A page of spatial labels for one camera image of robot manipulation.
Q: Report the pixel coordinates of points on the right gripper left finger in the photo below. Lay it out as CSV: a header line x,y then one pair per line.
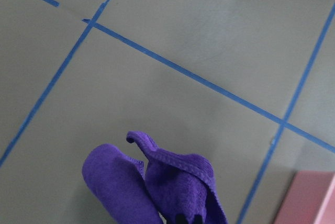
x,y
180,219

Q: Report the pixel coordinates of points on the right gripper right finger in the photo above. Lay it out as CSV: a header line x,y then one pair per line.
x,y
198,220

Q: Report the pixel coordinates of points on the purple microfiber cloth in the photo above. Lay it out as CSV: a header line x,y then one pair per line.
x,y
169,184

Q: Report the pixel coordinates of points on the pink plastic tray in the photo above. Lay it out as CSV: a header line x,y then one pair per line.
x,y
309,199

